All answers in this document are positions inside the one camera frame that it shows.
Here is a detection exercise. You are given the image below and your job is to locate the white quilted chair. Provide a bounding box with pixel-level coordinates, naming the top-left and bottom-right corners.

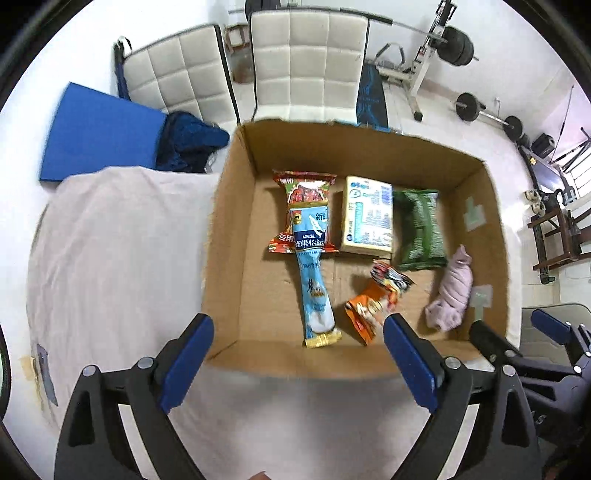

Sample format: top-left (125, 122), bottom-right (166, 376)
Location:
top-left (248, 9), bottom-right (371, 124)
top-left (124, 23), bottom-right (241, 127)

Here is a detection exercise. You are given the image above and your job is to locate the blue black folded frame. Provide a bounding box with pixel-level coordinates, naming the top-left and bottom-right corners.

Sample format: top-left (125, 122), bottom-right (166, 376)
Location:
top-left (114, 36), bottom-right (134, 100)

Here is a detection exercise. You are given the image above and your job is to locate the dark wooden chair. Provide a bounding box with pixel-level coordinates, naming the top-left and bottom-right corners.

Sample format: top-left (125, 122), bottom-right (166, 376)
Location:
top-left (526, 198), bottom-right (585, 273)

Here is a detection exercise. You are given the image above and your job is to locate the grey blanket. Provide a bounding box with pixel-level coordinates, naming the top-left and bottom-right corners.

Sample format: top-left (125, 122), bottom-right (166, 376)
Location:
top-left (25, 166), bottom-right (495, 480)

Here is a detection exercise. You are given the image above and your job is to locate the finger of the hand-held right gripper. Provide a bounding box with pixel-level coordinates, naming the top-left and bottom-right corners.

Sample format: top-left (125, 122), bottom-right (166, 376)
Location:
top-left (531, 308), bottom-right (591, 358)
top-left (468, 318), bottom-right (525, 370)

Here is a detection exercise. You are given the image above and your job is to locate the cardboard box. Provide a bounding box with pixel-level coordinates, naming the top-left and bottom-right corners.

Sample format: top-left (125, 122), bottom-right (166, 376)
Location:
top-left (202, 117), bottom-right (522, 381)

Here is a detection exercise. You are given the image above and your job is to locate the green snack packet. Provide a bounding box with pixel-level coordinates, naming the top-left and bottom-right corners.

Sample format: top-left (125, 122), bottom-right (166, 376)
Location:
top-left (392, 188), bottom-right (448, 272)

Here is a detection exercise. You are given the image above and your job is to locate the black box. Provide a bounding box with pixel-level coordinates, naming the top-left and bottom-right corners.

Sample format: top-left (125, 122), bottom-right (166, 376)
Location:
top-left (531, 133), bottom-right (557, 158)

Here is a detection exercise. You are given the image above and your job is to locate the orange snack packet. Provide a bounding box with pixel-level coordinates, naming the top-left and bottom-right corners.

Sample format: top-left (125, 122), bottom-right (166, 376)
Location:
top-left (344, 259), bottom-right (416, 347)

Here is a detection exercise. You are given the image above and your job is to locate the red snack packet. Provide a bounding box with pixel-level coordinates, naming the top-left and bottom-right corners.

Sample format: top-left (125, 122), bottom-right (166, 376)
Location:
top-left (268, 168), bottom-right (340, 254)

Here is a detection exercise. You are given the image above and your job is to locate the dark blue clothing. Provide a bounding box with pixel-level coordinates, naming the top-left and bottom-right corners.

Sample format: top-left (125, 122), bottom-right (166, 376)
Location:
top-left (154, 111), bottom-right (230, 175)

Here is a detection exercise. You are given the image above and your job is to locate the black tripod stand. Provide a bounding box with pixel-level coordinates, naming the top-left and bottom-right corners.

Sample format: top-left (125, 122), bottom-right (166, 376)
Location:
top-left (551, 85), bottom-right (591, 171)

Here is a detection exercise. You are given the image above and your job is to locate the small brown stool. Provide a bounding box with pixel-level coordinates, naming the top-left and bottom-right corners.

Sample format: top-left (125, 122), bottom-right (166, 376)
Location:
top-left (225, 23), bottom-right (252, 52)

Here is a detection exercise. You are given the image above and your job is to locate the large black barbell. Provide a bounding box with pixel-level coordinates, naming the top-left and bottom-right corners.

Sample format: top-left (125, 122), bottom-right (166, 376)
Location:
top-left (245, 0), bottom-right (475, 65)

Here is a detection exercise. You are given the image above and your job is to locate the small black barbell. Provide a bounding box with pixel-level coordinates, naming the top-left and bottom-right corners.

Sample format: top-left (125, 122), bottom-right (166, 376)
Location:
top-left (455, 92), bottom-right (525, 140)

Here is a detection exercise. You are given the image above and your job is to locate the grey curved handle bar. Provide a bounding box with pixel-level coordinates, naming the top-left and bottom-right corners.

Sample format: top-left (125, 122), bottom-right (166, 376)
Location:
top-left (374, 42), bottom-right (407, 70)

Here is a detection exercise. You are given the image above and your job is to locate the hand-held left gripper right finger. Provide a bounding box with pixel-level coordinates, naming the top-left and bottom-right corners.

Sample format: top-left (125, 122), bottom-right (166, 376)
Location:
top-left (383, 313), bottom-right (542, 480)

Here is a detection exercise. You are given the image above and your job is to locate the white and blue carton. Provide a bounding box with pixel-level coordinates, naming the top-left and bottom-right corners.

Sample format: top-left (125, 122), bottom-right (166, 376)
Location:
top-left (339, 175), bottom-right (394, 256)

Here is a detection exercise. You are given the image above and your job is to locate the dark flat bench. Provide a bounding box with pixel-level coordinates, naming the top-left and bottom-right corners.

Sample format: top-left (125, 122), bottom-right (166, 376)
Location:
top-left (517, 143), bottom-right (570, 191)

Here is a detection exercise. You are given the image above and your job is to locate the small pink cloth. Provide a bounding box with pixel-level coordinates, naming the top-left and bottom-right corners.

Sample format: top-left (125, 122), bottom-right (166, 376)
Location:
top-left (424, 244), bottom-right (474, 332)

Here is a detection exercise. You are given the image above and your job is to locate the blue smartphone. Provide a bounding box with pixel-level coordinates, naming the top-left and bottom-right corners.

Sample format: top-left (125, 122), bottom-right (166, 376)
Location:
top-left (34, 344), bottom-right (60, 407)

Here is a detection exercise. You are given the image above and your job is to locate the long blue powder packet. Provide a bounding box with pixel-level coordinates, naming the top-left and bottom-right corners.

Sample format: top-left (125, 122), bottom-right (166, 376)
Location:
top-left (287, 205), bottom-right (343, 349)

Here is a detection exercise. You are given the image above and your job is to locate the translucent plastic jug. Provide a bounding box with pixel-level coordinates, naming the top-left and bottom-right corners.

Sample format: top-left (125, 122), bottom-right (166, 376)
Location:
top-left (231, 48), bottom-right (254, 85)

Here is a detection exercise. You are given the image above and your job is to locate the blue foam mat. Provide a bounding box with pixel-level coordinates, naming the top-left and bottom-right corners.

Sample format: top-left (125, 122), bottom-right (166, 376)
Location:
top-left (38, 82), bottom-right (169, 185)

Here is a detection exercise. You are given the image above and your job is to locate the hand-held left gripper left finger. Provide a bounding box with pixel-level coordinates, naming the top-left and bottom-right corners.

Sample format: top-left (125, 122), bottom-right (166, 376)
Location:
top-left (54, 313), bottom-right (215, 480)

